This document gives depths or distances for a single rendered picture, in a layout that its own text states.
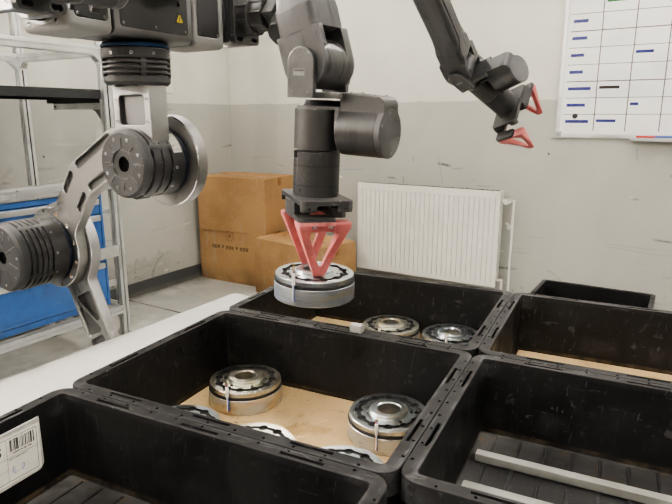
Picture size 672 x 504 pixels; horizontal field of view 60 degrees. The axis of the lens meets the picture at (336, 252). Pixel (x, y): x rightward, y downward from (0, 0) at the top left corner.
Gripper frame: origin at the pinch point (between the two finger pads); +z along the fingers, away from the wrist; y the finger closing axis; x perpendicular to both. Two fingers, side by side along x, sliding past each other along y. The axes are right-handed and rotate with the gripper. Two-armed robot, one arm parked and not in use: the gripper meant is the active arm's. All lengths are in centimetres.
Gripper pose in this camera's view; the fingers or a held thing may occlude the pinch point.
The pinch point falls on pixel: (313, 264)
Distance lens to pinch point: 74.6
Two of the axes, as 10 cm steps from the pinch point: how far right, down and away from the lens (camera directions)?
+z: -0.4, 9.7, 2.5
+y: -3.2, -2.5, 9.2
